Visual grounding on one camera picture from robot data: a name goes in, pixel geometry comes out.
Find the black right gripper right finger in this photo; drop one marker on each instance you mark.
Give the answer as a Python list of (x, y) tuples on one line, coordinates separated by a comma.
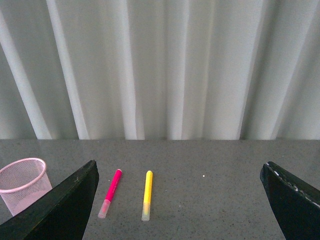
[(294, 202)]

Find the white curtain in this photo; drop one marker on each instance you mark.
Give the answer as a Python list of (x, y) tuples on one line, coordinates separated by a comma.
[(160, 69)]

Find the pink mesh cup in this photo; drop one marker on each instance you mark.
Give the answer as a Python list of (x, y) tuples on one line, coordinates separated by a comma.
[(23, 182)]

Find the yellow marker pen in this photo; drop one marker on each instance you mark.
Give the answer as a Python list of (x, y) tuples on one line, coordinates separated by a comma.
[(147, 197)]

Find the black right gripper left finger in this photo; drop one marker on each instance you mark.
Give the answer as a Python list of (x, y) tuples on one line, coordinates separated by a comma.
[(61, 214)]

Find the pink marker pen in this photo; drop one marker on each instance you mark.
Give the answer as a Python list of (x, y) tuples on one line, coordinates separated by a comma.
[(110, 194)]

